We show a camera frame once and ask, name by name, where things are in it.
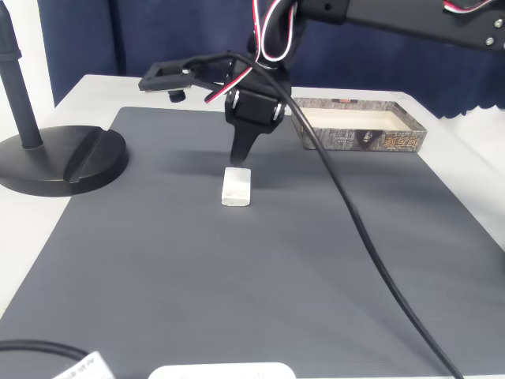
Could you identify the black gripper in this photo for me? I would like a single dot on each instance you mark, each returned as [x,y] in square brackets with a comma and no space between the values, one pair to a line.
[255,107]

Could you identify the small white block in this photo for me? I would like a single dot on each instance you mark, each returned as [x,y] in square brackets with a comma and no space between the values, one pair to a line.
[236,187]

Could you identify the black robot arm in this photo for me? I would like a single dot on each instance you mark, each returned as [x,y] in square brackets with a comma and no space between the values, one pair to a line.
[394,19]

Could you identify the patterned brown cardboard box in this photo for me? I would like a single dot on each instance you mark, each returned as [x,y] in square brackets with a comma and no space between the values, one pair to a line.
[355,140]

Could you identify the grey rubber mat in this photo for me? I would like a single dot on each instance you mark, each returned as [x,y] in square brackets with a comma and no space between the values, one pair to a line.
[197,276]

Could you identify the black round stand base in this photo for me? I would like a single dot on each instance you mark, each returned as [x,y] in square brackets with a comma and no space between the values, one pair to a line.
[47,158]

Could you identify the white flat device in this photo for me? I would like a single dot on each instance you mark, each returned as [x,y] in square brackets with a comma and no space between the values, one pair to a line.
[221,372]

